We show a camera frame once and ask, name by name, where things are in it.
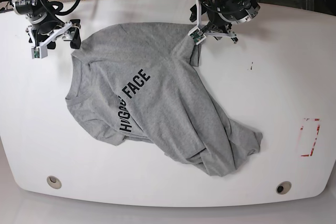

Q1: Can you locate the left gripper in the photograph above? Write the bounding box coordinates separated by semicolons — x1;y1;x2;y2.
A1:
189;0;260;31

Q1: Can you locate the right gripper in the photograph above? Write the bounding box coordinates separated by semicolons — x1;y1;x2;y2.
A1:
15;1;81;50

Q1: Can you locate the grey Hugging Face T-shirt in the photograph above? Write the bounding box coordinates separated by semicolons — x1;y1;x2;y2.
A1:
66;23;263;177

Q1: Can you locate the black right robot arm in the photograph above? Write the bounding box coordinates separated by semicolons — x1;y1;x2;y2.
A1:
10;0;81;58

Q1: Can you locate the red tape rectangle marking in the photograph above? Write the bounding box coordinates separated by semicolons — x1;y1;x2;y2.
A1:
297;118;321;157

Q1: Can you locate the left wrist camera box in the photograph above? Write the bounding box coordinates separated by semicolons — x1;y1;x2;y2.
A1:
188;26;206;45

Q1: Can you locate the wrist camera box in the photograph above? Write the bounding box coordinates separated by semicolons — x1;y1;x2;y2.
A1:
188;26;206;45
31;46;48;59

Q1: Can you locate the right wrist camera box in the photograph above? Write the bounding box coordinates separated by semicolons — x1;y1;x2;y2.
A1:
31;46;48;59

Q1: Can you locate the left table cable grommet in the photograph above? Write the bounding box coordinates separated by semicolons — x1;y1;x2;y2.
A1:
47;176;62;189

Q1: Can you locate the table cable grommet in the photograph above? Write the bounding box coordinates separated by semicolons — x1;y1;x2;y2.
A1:
276;181;292;195
47;176;62;189

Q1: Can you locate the right table cable grommet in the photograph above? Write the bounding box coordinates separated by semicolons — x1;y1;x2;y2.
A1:
276;181;292;195

